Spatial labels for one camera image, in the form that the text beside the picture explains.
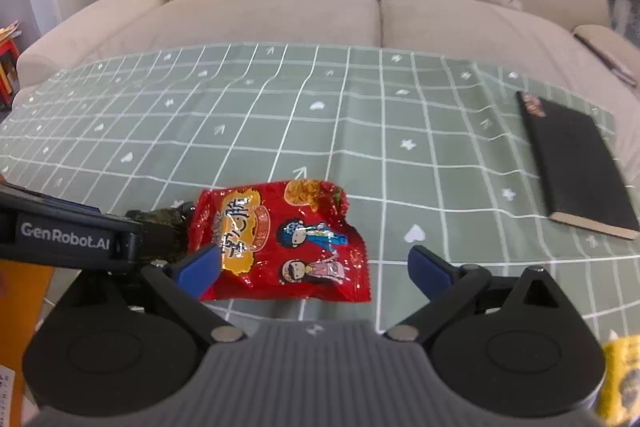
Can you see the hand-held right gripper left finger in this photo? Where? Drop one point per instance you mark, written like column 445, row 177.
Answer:
column 202, row 269

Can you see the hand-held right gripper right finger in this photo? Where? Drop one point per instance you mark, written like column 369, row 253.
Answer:
column 427, row 269

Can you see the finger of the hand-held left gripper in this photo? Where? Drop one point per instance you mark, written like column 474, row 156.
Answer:
column 50, row 203
column 65, row 237

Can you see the dark seaweed packet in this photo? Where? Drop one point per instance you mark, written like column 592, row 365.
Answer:
column 160, row 227

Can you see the orange white storage box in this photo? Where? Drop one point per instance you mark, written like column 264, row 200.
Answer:
column 25, row 307

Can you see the red cartoon snack packet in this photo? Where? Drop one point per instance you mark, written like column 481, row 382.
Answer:
column 280, row 232

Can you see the orange red plastic stool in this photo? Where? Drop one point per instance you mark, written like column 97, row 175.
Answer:
column 7, row 72

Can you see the green checked tablecloth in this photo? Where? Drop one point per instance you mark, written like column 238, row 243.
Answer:
column 350, row 132

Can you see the pile of papers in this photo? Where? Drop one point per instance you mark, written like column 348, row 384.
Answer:
column 9, row 32

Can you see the black notebook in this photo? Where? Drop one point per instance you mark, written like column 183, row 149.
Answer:
column 575, row 162

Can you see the yellow snack packet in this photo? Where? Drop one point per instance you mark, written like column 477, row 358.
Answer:
column 620, row 372

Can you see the beige sofa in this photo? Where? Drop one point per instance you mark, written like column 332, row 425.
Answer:
column 300, row 17

